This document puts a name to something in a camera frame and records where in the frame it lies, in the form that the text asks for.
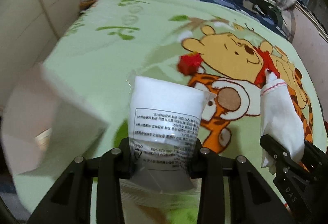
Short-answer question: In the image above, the white sock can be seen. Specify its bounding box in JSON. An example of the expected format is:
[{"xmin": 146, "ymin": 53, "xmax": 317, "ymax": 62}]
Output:
[{"xmin": 260, "ymin": 78, "xmax": 305, "ymax": 163}]

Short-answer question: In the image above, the white cotton pads plastic pack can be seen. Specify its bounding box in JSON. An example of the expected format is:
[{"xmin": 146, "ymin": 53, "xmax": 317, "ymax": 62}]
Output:
[{"xmin": 121, "ymin": 74, "xmax": 216, "ymax": 209}]

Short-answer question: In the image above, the white plush cat toy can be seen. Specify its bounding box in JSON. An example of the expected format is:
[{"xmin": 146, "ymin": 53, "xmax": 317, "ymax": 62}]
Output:
[{"xmin": 265, "ymin": 69, "xmax": 277, "ymax": 83}]

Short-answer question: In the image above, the green Winnie the Pooh blanket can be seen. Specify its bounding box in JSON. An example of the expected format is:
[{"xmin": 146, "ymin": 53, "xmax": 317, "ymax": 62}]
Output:
[{"xmin": 44, "ymin": 0, "xmax": 327, "ymax": 168}]

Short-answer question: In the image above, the red toy box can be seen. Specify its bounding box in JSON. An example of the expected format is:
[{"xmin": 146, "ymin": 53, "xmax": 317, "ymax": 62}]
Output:
[{"xmin": 177, "ymin": 52, "xmax": 203, "ymax": 76}]

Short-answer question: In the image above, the white wardrobe cabinet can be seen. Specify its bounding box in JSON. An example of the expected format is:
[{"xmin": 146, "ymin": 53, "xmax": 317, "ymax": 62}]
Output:
[{"xmin": 1, "ymin": 0, "xmax": 81, "ymax": 108}]

